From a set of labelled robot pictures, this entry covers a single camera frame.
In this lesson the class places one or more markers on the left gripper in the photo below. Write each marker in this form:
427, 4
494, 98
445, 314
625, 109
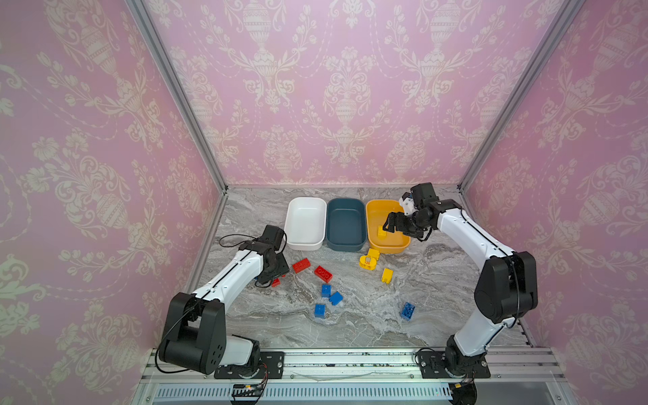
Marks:
284, 268

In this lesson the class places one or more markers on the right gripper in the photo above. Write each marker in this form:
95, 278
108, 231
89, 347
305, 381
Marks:
402, 224

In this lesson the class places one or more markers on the long red lego brick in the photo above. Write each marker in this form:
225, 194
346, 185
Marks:
301, 265

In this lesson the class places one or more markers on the yellow plastic bin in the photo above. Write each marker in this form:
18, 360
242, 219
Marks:
376, 213

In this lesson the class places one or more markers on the white plastic bin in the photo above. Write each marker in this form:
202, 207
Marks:
305, 223

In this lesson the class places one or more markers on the blue sloped lego brick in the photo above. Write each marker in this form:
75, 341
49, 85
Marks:
336, 298

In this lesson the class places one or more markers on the dark teal plastic bin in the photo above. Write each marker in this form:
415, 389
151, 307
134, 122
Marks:
346, 224

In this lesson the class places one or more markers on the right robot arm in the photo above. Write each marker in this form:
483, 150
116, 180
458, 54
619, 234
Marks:
507, 288

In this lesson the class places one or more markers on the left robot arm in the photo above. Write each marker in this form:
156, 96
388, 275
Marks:
195, 336

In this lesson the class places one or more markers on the yellow lego cube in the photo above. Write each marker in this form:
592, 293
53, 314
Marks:
374, 254

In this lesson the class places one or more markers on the yellow rounded lego 120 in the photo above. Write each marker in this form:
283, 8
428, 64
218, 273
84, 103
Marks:
368, 262

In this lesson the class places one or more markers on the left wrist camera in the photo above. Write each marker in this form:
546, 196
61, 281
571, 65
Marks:
274, 237

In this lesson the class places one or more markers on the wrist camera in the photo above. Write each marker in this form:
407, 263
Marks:
274, 237
417, 198

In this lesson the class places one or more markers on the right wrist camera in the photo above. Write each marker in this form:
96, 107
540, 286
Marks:
417, 198

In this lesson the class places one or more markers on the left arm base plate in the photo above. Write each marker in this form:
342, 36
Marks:
267, 364

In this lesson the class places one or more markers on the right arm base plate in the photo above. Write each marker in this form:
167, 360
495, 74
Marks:
434, 364

